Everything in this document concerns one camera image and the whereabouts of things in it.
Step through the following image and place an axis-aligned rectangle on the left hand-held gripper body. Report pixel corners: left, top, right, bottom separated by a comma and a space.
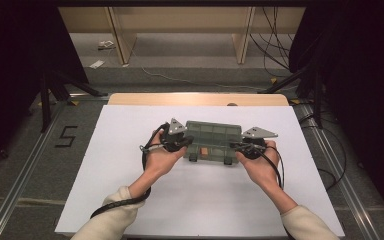
161, 118, 189, 154

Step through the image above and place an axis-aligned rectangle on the bundle of black cables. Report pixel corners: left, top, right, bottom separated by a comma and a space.
249, 6, 295, 78

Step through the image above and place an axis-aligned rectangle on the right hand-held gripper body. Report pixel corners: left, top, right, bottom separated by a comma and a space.
238, 126, 279, 160

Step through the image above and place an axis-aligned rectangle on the person's right hand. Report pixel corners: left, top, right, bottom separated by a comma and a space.
235, 139, 281, 192

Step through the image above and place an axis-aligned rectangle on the left hand-held gripper cable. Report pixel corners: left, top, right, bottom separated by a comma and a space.
89, 122, 172, 220

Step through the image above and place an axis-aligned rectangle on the grey plastic compartment box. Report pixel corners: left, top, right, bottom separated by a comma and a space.
182, 120, 244, 165

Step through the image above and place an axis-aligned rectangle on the person's left hand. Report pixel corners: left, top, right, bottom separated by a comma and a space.
143, 129, 189, 180

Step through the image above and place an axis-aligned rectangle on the white power strip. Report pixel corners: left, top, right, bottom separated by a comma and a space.
97, 39, 116, 51

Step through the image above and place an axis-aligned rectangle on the white floor cable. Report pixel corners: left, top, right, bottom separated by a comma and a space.
141, 65, 265, 92

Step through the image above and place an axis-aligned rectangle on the white table sheet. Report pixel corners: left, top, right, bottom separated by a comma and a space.
54, 104, 346, 238

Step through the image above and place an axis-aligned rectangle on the light wooden desk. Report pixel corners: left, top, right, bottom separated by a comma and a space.
58, 6, 306, 66

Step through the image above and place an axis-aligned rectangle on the aluminium floor rail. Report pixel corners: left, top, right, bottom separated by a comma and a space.
299, 103, 381, 240
0, 99, 68, 240

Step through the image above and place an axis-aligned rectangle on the white paper piece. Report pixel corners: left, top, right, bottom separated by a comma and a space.
89, 59, 106, 70

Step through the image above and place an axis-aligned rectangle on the black floor cable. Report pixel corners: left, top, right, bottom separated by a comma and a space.
299, 113, 348, 192

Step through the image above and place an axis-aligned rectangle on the dark curtain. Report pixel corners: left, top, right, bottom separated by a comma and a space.
0, 0, 91, 176
288, 0, 384, 231

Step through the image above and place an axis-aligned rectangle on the black metal stand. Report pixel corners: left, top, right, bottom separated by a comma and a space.
39, 68, 109, 134
258, 64, 325, 130

